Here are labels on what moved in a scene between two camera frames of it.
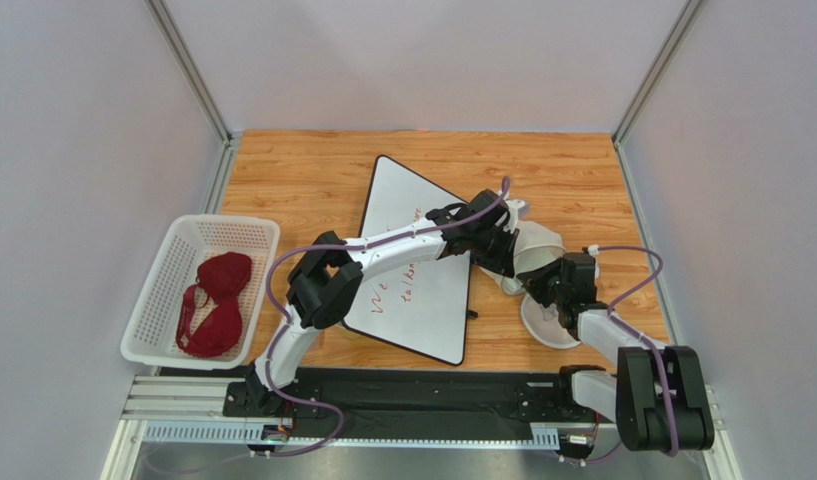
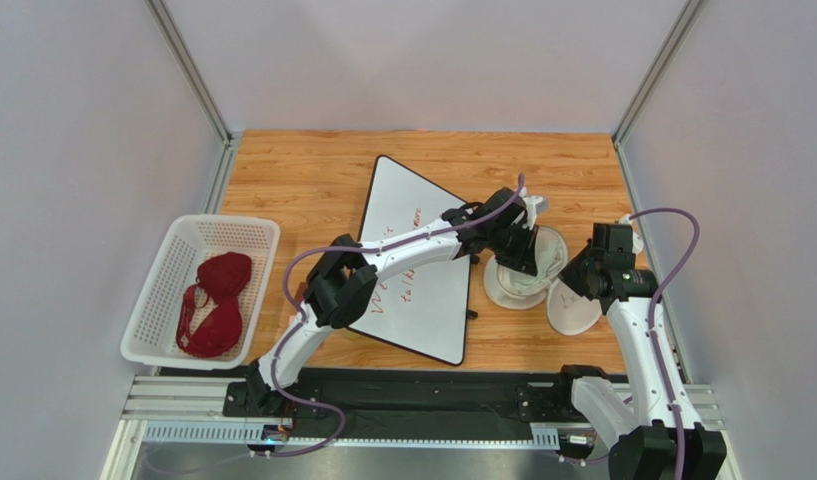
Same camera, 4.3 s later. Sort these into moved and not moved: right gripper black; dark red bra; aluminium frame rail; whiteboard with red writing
Moved: right gripper black
Not moved: whiteboard with red writing; dark red bra; aluminium frame rail
